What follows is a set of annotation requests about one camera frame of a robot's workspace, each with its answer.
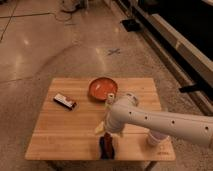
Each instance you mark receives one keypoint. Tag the orange round bowl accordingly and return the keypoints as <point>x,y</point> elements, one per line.
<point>100,87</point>

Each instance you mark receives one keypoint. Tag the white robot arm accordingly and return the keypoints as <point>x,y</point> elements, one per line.
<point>125,110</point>

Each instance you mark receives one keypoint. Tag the dark red-black gripper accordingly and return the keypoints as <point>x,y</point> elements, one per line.
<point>106,147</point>

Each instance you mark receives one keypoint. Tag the snack bar wrapper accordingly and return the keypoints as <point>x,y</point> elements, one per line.
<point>65,101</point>

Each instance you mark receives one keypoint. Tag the white paper cup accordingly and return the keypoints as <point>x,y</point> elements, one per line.
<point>155,138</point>

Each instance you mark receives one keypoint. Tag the small clear bottle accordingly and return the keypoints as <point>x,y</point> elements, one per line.
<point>110,100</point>

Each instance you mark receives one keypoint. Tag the wooden table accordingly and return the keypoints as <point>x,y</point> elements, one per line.
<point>68,135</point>

